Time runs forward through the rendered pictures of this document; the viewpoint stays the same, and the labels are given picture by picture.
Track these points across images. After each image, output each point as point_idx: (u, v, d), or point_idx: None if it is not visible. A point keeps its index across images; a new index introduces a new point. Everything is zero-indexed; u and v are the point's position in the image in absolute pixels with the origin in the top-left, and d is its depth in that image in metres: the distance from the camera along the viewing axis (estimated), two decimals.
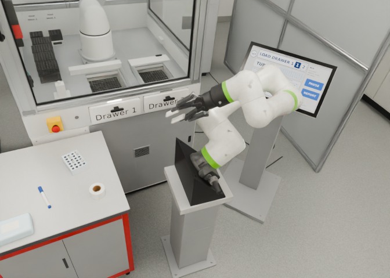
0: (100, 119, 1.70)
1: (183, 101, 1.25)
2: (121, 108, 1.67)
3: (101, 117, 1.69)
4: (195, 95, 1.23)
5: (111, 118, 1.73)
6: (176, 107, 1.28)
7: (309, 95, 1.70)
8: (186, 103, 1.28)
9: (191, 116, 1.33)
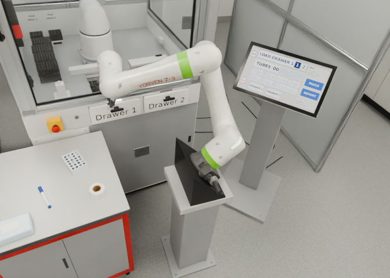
0: (100, 119, 1.70)
1: (115, 103, 1.56)
2: (121, 108, 1.67)
3: (101, 117, 1.69)
4: (114, 98, 1.51)
5: (111, 118, 1.73)
6: None
7: (309, 95, 1.70)
8: (109, 100, 1.56)
9: None
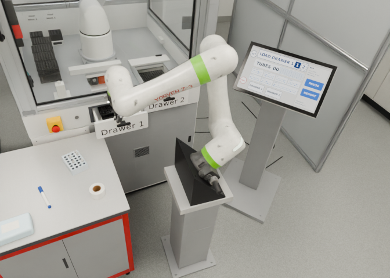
0: (105, 134, 1.61)
1: (122, 118, 1.47)
2: (127, 123, 1.59)
3: (107, 132, 1.61)
4: None
5: (118, 132, 1.64)
6: None
7: (309, 95, 1.70)
8: (116, 115, 1.48)
9: (114, 110, 1.52)
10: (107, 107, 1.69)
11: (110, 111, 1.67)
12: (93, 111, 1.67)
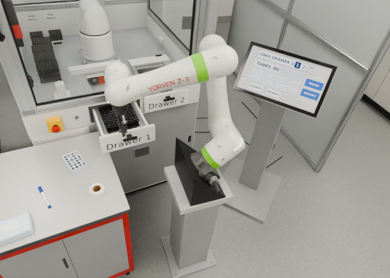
0: (111, 148, 1.53)
1: (126, 127, 1.41)
2: (134, 137, 1.51)
3: (112, 147, 1.53)
4: (125, 119, 1.37)
5: (123, 146, 1.57)
6: (125, 132, 1.46)
7: (309, 95, 1.70)
8: (121, 125, 1.42)
9: (119, 123, 1.47)
10: (112, 120, 1.61)
11: (115, 123, 1.59)
12: (97, 123, 1.59)
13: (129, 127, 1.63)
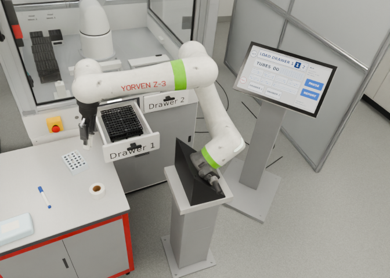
0: (114, 157, 1.49)
1: (85, 134, 1.27)
2: (138, 145, 1.47)
3: (116, 155, 1.49)
4: (83, 123, 1.24)
5: (127, 155, 1.52)
6: (86, 140, 1.32)
7: (309, 95, 1.70)
8: None
9: None
10: (116, 127, 1.57)
11: (119, 132, 1.55)
12: (100, 132, 1.55)
13: (132, 136, 1.59)
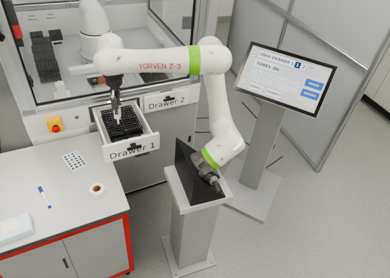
0: (114, 157, 1.49)
1: (116, 104, 1.38)
2: (138, 145, 1.47)
3: (116, 155, 1.49)
4: (113, 94, 1.34)
5: (127, 155, 1.52)
6: (117, 109, 1.42)
7: (309, 95, 1.70)
8: None
9: None
10: (116, 127, 1.57)
11: (119, 132, 1.55)
12: (100, 132, 1.55)
13: (132, 136, 1.59)
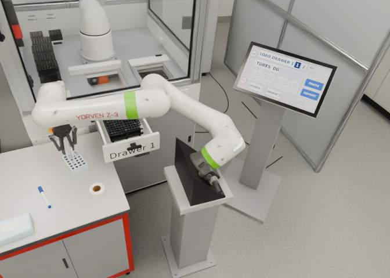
0: (114, 157, 1.49)
1: (56, 145, 1.41)
2: (138, 145, 1.47)
3: (116, 155, 1.49)
4: (51, 136, 1.38)
5: (127, 155, 1.52)
6: (61, 150, 1.46)
7: (309, 95, 1.70)
8: (59, 141, 1.44)
9: (73, 140, 1.49)
10: (116, 127, 1.57)
11: (119, 132, 1.55)
12: (100, 132, 1.55)
13: (132, 136, 1.59)
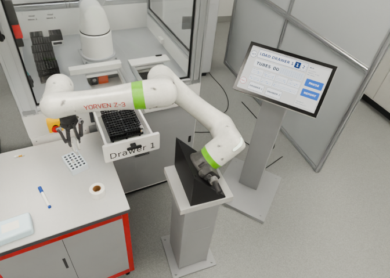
0: (114, 157, 1.49)
1: (62, 137, 1.41)
2: (138, 145, 1.47)
3: (116, 155, 1.49)
4: (58, 128, 1.38)
5: (127, 155, 1.52)
6: (68, 143, 1.46)
7: (309, 95, 1.70)
8: (66, 134, 1.44)
9: (79, 132, 1.49)
10: (116, 127, 1.57)
11: (119, 132, 1.55)
12: (100, 132, 1.55)
13: (132, 136, 1.59)
